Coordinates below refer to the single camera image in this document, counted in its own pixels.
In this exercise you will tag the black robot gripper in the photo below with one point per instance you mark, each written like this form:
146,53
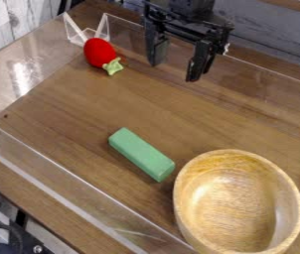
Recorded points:
189,20

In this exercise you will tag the red plush strawberry toy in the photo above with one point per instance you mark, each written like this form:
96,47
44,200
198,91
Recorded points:
100,55

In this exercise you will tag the green rectangular block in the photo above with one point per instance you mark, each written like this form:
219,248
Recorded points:
148,159

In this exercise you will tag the wooden oval bowl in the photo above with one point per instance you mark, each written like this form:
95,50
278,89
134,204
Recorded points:
235,204

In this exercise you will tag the black clamp with bolt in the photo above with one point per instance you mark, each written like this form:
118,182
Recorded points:
23,240

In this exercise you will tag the clear acrylic corner bracket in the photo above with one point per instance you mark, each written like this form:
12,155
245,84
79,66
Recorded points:
76,35

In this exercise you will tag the clear acrylic front wall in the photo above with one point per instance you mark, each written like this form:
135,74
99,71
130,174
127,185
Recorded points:
91,220

